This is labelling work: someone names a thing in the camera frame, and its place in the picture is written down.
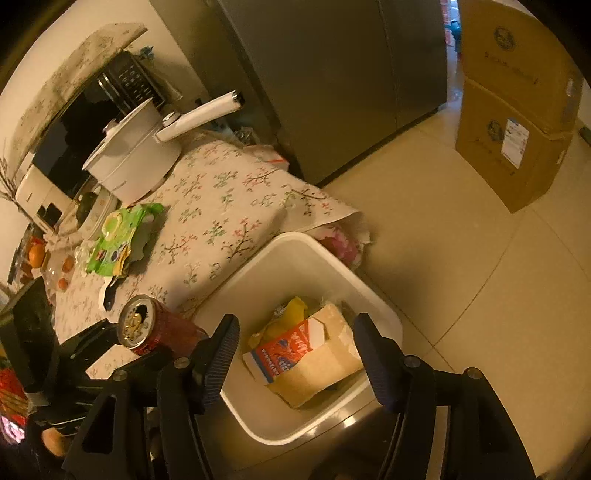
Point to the clear glass jar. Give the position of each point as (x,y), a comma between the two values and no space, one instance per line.
(60,272)

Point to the cardboard box with white label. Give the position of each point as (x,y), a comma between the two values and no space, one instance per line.
(489,152)

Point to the orange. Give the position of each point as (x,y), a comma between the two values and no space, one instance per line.
(36,254)

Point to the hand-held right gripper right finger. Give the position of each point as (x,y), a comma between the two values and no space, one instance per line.
(374,364)

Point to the white air fryer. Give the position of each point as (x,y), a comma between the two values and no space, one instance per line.
(37,194)

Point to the person's left hand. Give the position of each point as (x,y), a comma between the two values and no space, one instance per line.
(54,442)

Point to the black microwave oven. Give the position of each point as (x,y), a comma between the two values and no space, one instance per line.
(78,134)

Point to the white plastic bin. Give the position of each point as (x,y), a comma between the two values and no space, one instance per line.
(286,277)

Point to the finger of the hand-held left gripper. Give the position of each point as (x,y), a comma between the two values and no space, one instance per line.
(90,346)

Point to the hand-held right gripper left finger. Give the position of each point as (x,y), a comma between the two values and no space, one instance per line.
(221,364)

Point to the green snack packet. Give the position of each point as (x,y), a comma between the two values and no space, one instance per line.
(120,235)

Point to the pink floral cloth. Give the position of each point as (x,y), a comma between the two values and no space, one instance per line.
(341,244)

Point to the red and blue carton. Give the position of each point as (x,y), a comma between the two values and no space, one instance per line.
(286,350)

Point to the grey refrigerator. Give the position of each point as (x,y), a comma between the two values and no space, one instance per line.
(323,69)

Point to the red drink can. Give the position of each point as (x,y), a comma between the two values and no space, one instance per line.
(171,330)

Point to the yellow wrapper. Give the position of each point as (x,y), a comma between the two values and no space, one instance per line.
(291,314)

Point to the white electric cooking pot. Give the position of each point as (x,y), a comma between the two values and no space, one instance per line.
(134,157)

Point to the red patterned cloth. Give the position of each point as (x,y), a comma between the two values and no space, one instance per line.
(11,401)

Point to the floral cloth cover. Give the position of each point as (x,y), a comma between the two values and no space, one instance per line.
(83,55)

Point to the green squash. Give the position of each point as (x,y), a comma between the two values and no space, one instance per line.
(85,205)

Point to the dry twigs in vase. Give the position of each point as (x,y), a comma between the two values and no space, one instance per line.
(7,184)

